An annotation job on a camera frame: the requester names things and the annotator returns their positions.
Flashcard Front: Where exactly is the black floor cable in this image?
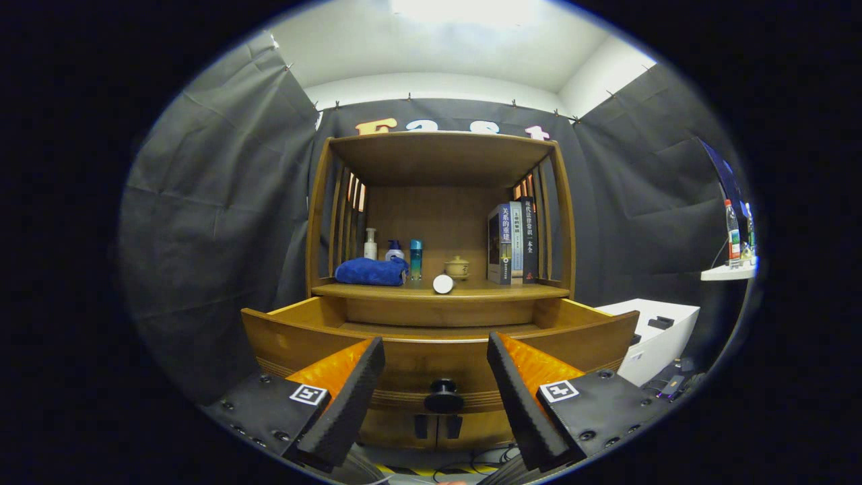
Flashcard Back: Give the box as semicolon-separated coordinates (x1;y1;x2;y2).
431;445;519;483

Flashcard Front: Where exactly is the blue wall screen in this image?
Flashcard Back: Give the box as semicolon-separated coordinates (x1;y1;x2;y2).
699;138;748;203

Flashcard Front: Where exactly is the yellow black hazard tape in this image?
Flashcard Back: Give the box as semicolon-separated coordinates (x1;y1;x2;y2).
374;461;499;476

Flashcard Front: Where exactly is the white side shelf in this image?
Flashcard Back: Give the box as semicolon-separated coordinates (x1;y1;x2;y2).
700;264;756;282

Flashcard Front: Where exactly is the black book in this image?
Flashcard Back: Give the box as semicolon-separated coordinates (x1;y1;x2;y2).
522;196;539;284

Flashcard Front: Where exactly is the white box with black handle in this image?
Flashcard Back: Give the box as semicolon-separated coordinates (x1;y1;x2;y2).
596;298;701;387

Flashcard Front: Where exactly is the blue book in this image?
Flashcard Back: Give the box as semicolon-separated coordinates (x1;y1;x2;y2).
487;204;514;286

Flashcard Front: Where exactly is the wooden cabinet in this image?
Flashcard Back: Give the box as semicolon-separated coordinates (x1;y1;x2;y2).
305;130;578;451

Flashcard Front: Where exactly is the wooden cabinet door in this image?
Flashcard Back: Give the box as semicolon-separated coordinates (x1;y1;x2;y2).
360;408;438;450
438;408;516;449

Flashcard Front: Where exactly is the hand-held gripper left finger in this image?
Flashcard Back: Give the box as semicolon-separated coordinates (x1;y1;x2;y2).
202;337;386;474

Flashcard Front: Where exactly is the wooden drawer with black knob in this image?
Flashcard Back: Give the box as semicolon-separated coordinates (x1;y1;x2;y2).
241;296;640;413

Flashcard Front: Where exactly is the pale grey book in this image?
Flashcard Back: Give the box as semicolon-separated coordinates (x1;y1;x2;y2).
510;201;525;282

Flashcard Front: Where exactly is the black electronic device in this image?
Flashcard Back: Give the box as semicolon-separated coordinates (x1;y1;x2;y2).
640;357;708;405

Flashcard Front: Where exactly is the wooden countertop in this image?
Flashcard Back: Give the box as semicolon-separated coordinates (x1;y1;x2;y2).
311;273;571;301

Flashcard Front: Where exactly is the black backdrop cloth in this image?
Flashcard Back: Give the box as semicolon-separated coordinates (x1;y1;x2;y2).
120;30;748;405

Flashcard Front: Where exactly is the clear water bottle red label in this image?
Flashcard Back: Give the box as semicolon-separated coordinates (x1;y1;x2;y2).
725;199;741;269

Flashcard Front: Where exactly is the blue folded towel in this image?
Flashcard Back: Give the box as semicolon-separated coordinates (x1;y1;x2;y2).
335;257;409;287

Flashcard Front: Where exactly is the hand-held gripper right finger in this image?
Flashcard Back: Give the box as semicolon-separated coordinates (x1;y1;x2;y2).
486;331;674;472

